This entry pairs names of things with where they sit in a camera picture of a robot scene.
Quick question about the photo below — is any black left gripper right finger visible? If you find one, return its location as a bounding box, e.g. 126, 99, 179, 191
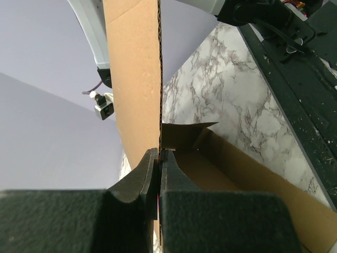
159, 150, 301, 252

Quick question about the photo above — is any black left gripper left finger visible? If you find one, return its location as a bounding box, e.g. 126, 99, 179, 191
1, 148, 158, 252

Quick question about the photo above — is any brown cardboard box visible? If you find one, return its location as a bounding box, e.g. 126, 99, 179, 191
102, 0, 337, 253

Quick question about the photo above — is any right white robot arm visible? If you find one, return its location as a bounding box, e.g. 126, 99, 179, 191
68, 0, 307, 95

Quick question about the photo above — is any black metal base rail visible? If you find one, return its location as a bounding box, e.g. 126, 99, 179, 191
231, 1, 336, 209

